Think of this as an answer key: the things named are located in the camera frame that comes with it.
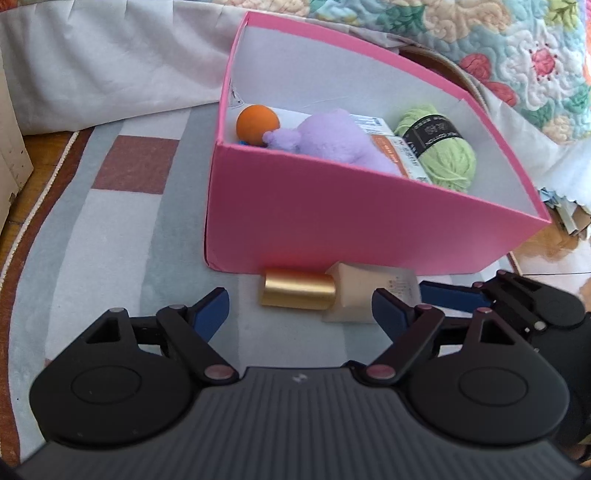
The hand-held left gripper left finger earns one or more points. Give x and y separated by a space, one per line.
212 310

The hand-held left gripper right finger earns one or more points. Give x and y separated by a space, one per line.
390 312

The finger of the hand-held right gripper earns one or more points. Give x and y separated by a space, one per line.
452 294

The foundation bottle with gold cap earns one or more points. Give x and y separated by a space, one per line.
295 288

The pink cardboard box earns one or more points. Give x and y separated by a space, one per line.
323 217

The green yarn ball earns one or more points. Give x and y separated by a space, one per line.
450 161

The orange and white card box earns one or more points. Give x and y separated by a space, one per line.
397 152

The purple plush bear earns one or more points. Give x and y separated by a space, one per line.
332 138

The white tissue packet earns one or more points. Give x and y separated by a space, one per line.
369 122

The orange makeup sponge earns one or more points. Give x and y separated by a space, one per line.
256 122

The checkered rug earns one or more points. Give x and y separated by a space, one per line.
115 240

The pile of papers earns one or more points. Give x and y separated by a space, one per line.
568 217

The floral quilt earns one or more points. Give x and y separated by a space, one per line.
531 55

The cream cabinet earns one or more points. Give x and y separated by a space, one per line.
11 152

